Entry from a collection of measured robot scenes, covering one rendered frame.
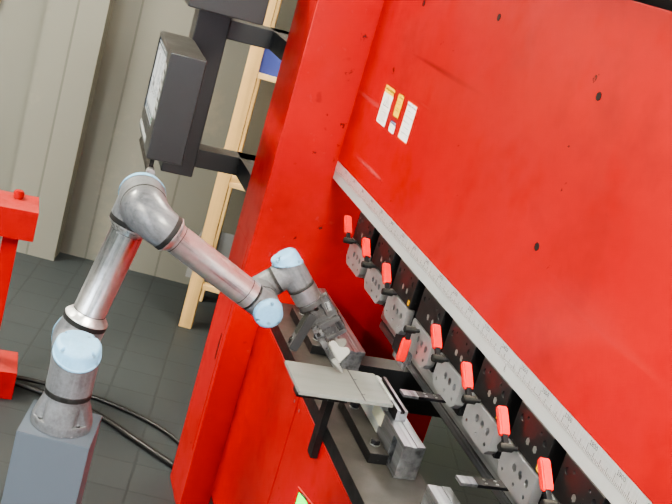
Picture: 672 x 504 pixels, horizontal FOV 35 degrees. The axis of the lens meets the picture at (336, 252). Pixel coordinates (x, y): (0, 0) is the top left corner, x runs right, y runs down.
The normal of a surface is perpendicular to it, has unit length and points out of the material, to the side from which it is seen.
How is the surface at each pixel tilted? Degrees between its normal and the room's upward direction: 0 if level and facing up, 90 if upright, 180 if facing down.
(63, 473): 90
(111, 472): 0
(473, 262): 90
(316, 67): 90
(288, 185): 90
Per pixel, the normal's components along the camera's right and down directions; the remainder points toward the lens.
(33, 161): 0.03, 0.30
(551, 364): -0.93, -0.18
